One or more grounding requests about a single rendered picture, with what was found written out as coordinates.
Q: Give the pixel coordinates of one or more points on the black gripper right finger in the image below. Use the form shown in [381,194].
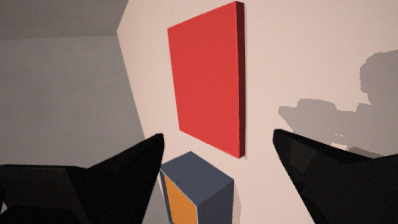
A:
[338,186]

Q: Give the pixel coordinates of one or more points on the red rectangular panel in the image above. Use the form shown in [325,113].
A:
[209,73]

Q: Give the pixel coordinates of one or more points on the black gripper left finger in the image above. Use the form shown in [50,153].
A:
[114,191]

